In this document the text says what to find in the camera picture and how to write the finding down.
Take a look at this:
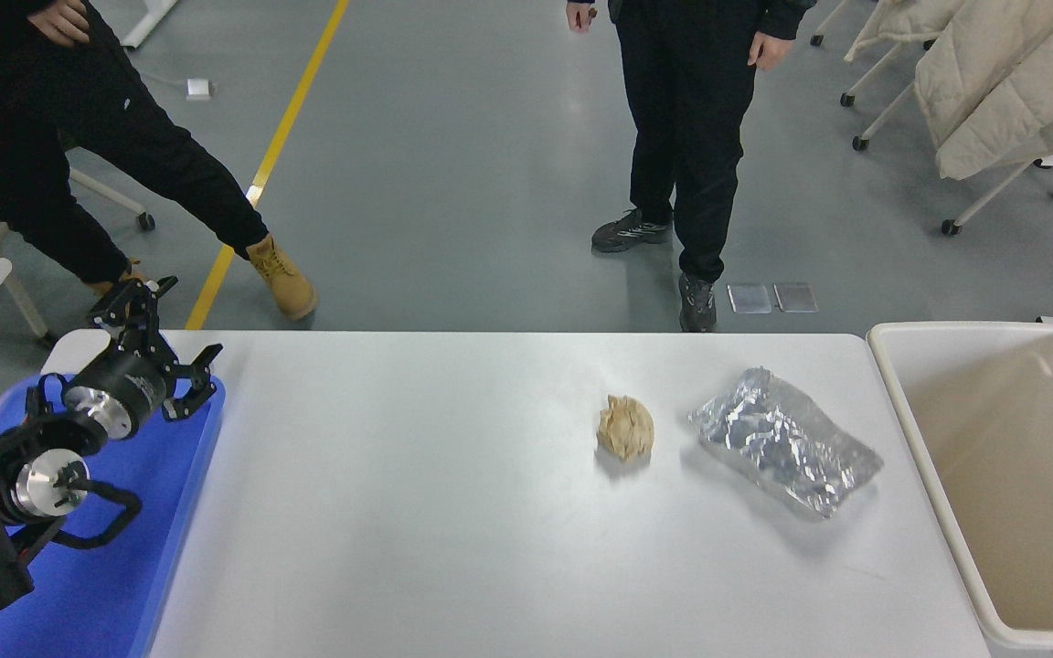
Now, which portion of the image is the person's left hand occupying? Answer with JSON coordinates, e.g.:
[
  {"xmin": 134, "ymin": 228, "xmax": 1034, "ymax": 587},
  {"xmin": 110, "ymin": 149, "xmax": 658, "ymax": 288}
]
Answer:
[{"xmin": 750, "ymin": 33, "xmax": 794, "ymax": 74}]

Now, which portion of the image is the small cream quilted coat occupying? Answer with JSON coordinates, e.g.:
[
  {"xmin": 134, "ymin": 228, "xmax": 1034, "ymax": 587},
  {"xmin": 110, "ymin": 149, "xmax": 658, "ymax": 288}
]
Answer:
[{"xmin": 845, "ymin": 0, "xmax": 968, "ymax": 65}]

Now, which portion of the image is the grey chair with white frame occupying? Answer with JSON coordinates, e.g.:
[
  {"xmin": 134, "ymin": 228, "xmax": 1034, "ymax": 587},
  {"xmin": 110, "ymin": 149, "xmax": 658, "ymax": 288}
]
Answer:
[{"xmin": 0, "ymin": 164, "xmax": 157, "ymax": 341}]

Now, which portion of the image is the silver foil tray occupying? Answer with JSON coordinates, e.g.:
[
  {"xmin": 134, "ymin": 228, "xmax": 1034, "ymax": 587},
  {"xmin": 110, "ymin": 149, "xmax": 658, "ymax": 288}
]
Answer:
[{"xmin": 688, "ymin": 367, "xmax": 885, "ymax": 519}]

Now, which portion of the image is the blue plastic tray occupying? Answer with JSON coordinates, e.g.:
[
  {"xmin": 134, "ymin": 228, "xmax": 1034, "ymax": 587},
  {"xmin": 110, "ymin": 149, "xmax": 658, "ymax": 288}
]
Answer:
[{"xmin": 0, "ymin": 373, "xmax": 228, "ymax": 658}]

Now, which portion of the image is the person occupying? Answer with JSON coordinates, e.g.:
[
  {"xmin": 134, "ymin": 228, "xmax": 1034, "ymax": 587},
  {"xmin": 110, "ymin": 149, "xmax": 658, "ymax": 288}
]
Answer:
[
  {"xmin": 0, "ymin": 0, "xmax": 318, "ymax": 323},
  {"xmin": 566, "ymin": 0, "xmax": 820, "ymax": 334}
]

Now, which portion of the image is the tan paper ball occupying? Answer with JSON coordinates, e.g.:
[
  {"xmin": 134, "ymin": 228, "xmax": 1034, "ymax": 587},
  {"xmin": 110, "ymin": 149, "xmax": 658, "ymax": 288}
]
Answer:
[{"xmin": 597, "ymin": 394, "xmax": 656, "ymax": 462}]

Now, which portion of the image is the large cream quilted coat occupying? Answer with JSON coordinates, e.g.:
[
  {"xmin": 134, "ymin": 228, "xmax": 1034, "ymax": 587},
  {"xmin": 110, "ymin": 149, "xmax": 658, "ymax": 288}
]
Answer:
[{"xmin": 913, "ymin": 0, "xmax": 1053, "ymax": 182}]

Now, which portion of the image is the white frame caster chair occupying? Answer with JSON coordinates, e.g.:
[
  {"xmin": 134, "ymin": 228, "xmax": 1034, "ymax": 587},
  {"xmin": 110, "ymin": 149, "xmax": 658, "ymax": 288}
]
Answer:
[
  {"xmin": 852, "ymin": 80, "xmax": 1053, "ymax": 239},
  {"xmin": 810, "ymin": 0, "xmax": 916, "ymax": 109}
]

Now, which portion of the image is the large pale plastic bin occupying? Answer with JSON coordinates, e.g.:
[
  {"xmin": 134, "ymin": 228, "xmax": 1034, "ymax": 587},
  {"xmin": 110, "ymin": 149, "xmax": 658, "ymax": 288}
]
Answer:
[{"xmin": 867, "ymin": 320, "xmax": 1053, "ymax": 652}]

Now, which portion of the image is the person's hand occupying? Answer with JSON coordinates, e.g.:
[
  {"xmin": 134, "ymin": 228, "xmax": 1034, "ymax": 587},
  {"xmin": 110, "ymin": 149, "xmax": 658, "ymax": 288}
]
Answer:
[{"xmin": 28, "ymin": 0, "xmax": 93, "ymax": 48}]

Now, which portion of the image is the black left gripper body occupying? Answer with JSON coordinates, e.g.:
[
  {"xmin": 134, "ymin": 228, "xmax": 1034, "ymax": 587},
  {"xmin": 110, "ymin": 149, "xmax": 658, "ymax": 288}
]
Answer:
[{"xmin": 79, "ymin": 347, "xmax": 173, "ymax": 424}]

